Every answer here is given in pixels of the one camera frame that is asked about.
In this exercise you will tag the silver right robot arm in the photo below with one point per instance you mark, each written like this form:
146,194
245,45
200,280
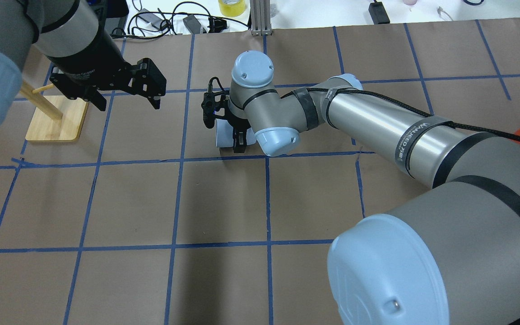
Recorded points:
440,244

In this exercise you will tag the light blue plastic cup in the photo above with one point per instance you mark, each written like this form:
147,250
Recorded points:
224,135

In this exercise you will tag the black power adapter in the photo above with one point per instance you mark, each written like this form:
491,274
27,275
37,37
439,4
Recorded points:
378,13

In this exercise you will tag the aluminium frame post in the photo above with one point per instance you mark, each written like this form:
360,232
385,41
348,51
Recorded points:
260,17

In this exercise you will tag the yellow tape roll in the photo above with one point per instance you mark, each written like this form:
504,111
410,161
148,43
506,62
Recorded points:
232,8

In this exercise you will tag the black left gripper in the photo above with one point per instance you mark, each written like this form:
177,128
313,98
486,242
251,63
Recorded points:
89,59

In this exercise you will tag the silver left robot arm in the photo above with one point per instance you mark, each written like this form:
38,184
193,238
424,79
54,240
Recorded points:
70,35

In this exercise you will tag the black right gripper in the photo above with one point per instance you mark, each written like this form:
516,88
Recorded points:
239,139

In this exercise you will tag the bamboo mug tree stand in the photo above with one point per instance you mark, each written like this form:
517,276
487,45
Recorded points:
56,118

